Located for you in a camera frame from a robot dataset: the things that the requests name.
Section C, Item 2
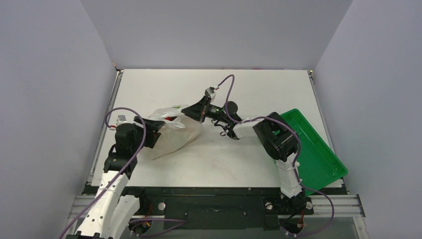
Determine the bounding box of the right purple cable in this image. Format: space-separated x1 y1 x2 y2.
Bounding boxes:
214 74 335 238

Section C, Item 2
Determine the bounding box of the green plastic tray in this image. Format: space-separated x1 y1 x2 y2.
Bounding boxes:
281 109 348 190

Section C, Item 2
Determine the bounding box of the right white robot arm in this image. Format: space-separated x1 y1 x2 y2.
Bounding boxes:
181 96 303 213

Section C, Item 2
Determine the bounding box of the purple cable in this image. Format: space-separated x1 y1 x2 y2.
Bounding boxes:
57 107 147 239
214 74 335 238

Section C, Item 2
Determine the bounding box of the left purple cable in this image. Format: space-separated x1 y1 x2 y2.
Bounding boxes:
57 107 147 239

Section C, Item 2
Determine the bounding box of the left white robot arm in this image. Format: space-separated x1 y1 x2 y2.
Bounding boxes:
66 117 165 239

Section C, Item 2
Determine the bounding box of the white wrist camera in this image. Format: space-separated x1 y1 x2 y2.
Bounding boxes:
205 87 216 100
115 115 127 126

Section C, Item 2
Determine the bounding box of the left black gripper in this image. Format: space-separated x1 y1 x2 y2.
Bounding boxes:
131 118 164 154

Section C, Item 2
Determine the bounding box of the white plastic bag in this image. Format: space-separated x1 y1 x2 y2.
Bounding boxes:
138 105 203 161

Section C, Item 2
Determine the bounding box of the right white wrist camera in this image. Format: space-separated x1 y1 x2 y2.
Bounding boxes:
205 87 216 100

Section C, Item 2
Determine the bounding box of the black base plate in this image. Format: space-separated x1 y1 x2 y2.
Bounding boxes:
122 186 314 230

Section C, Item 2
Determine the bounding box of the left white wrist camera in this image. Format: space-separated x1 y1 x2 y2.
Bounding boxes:
115 115 127 126

